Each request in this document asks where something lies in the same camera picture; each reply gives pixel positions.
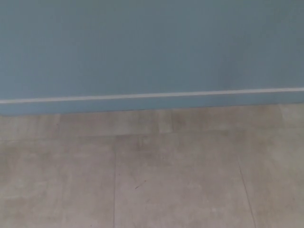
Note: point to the blue baseboard with white trim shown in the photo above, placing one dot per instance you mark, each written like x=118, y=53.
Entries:
x=152, y=103

